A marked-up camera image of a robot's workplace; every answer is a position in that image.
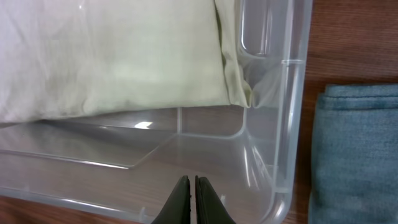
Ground cream cloth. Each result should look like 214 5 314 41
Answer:
1 0 252 124

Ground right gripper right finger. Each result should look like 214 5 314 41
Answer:
195 175 236 224

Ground clear plastic storage container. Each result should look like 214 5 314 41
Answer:
1 1 312 223

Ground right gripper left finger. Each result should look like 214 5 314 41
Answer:
152 175 190 224

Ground blue jeans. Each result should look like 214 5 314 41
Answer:
308 84 397 224

